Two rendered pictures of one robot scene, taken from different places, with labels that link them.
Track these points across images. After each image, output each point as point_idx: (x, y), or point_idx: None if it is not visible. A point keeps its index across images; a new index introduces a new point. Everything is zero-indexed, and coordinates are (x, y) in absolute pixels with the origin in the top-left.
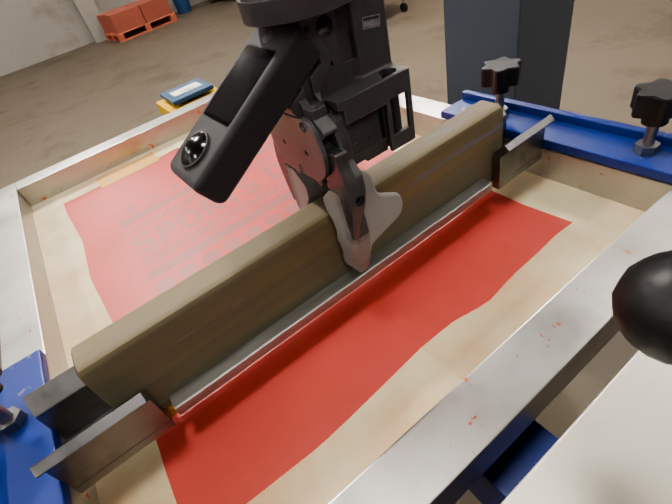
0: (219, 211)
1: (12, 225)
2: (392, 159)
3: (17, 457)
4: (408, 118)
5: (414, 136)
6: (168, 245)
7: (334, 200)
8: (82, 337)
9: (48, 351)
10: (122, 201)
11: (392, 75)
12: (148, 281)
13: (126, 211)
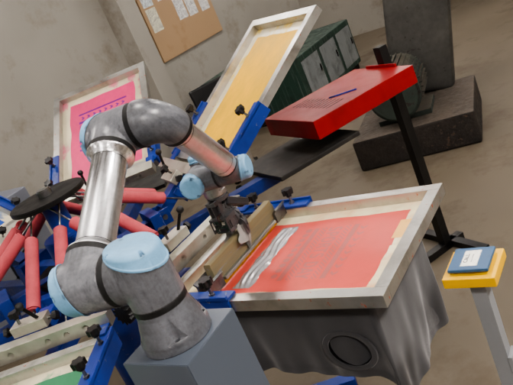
0: (317, 246)
1: (389, 193)
2: (227, 243)
3: (284, 204)
4: (214, 229)
5: (214, 234)
6: (323, 233)
7: None
8: (318, 216)
9: (309, 207)
10: (375, 224)
11: (211, 218)
12: (316, 228)
13: (364, 225)
